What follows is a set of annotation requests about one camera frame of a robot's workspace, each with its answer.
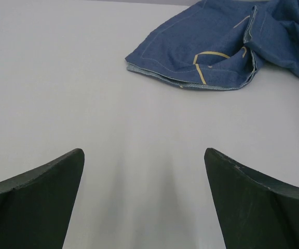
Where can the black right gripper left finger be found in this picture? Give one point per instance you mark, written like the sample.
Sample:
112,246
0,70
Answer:
36,206

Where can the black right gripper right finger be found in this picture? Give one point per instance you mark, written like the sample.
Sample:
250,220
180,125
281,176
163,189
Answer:
254,210

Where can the blue fish-print placemat cloth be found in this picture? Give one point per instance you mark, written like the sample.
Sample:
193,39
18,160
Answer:
220,45

